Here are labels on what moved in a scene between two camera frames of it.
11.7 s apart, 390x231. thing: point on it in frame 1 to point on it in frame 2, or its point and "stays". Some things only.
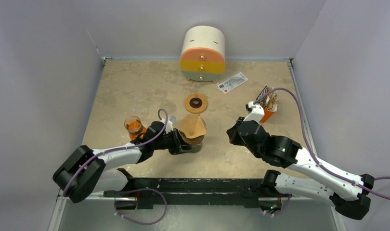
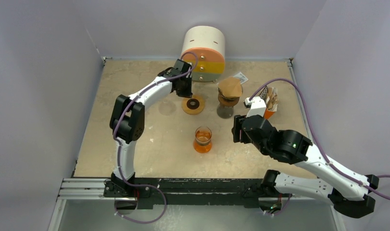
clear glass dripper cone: (196, 140) to (230, 98)
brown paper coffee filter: (192, 125) to (230, 87)
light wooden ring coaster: (196, 103) stays
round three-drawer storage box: (202, 57) stays
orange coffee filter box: (269, 103) stays
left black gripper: (176, 148) to (187, 93)
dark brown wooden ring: (193, 141) to (227, 102)
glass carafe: (196, 148) to (225, 112)
